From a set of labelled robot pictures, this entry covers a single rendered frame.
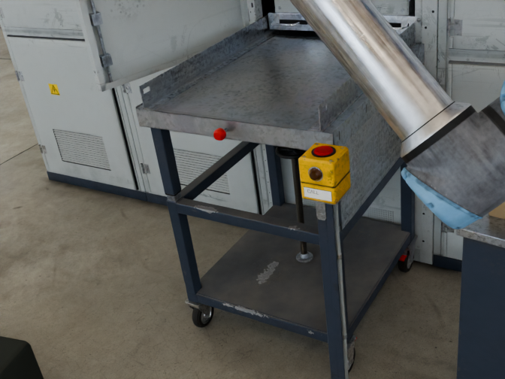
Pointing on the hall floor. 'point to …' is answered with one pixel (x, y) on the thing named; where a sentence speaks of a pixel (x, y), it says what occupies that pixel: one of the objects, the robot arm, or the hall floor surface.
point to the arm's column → (482, 312)
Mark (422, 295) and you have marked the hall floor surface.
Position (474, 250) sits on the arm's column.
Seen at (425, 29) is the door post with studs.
